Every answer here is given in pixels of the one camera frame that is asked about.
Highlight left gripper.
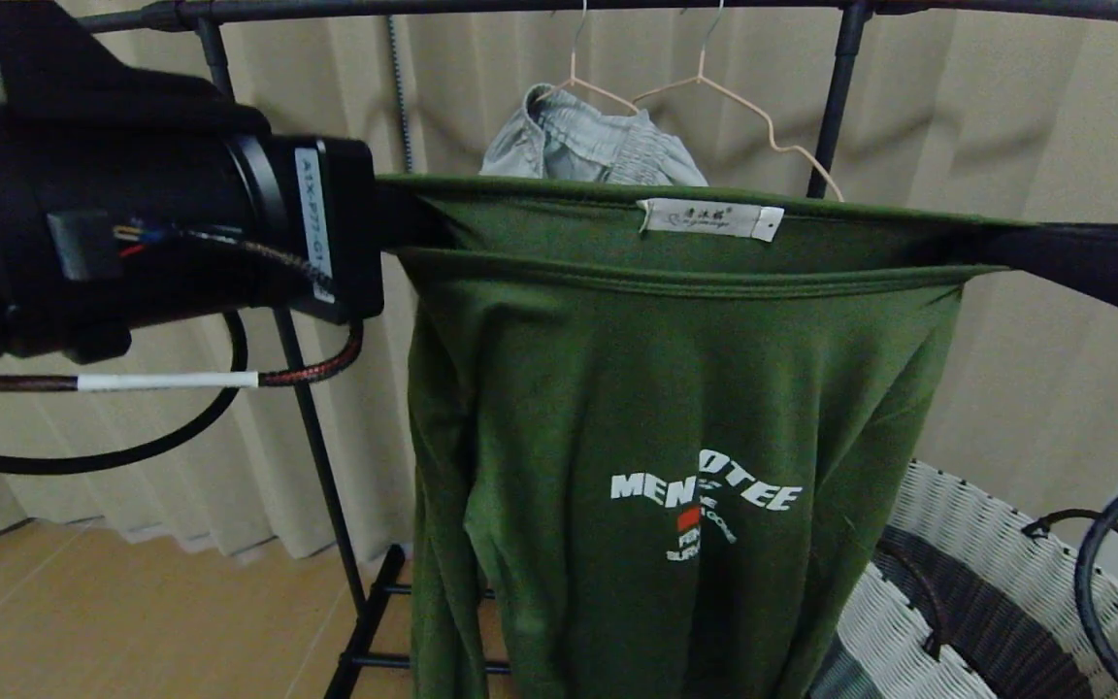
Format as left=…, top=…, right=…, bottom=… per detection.
left=0, top=102, right=387, bottom=372

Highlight black clothes rack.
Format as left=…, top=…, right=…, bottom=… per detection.
left=74, top=0, right=1118, bottom=699

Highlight green long-sleeved shirt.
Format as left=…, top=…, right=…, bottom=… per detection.
left=375, top=173, right=1036, bottom=699

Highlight pale grey shorts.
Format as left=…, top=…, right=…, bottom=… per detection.
left=479, top=83, right=710, bottom=187

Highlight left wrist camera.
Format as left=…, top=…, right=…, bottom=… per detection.
left=0, top=0, right=274, bottom=137

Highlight white laundry basket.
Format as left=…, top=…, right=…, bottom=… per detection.
left=811, top=458, right=1118, bottom=699

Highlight beige curtain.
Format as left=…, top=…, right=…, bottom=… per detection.
left=0, top=0, right=1118, bottom=564

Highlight pink clothes hanger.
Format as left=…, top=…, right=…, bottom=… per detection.
left=632, top=0, right=846, bottom=203
left=532, top=0, right=642, bottom=117

